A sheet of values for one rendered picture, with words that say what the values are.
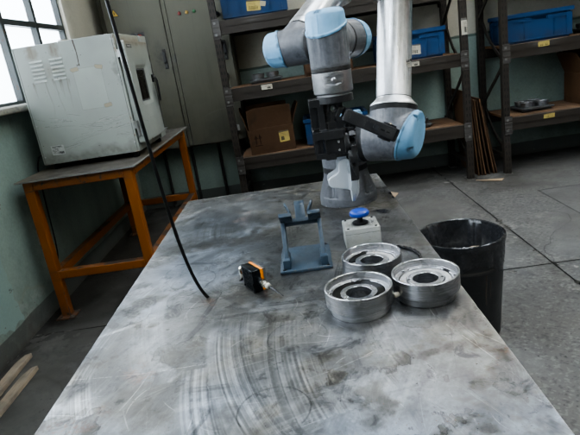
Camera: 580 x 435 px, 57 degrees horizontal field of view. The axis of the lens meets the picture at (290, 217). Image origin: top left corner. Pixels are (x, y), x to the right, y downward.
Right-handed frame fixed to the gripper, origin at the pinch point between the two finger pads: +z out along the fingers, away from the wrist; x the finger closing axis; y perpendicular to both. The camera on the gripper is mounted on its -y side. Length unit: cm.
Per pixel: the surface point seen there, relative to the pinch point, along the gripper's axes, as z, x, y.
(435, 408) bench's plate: 11, 54, -1
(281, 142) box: 39, -328, 24
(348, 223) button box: 6.3, -0.6, 2.4
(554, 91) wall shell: 38, -378, -221
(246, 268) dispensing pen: 6.6, 15.1, 22.6
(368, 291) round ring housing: 8.5, 27.0, 2.5
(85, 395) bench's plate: 11, 42, 43
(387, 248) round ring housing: 7.5, 12.5, -3.1
